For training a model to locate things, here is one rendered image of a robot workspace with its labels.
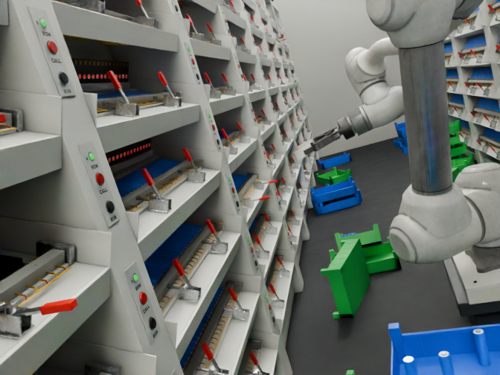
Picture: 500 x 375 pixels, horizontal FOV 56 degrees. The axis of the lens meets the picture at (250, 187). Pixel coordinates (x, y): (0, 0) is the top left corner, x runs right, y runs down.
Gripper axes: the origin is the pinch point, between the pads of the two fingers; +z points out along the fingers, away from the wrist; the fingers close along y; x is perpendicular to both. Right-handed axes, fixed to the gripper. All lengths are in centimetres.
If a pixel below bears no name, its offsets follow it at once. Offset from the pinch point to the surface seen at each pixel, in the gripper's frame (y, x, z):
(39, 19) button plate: -106, 44, 9
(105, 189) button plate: -104, 20, 14
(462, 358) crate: -85, -38, -19
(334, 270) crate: -1.7, -44.6, 8.6
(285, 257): 30, -42, 31
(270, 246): -1.0, -26.4, 25.8
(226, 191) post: -39.6, 3.9, 18.4
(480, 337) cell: -89, -33, -24
